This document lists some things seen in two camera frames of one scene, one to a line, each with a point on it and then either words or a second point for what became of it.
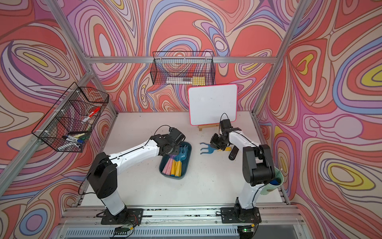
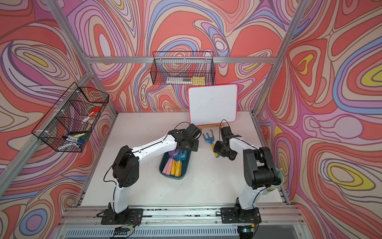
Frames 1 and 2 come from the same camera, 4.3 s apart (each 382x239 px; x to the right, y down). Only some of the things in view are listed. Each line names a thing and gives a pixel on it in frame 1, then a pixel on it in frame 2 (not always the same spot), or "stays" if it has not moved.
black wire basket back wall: x=183 y=68 stays
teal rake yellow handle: x=178 y=160 stays
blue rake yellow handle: x=211 y=149 to x=210 y=139
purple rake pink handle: x=167 y=169 stays
